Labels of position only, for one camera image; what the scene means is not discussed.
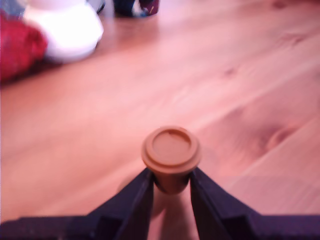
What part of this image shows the red patterned package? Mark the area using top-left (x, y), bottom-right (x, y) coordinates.
top-left (0, 8), bottom-right (49, 84)

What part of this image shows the dark blue printed mug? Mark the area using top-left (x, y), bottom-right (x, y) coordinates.
top-left (112, 0), bottom-right (161, 18)

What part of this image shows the brown coffee capsule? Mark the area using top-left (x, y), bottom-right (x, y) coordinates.
top-left (140, 125), bottom-right (202, 196)

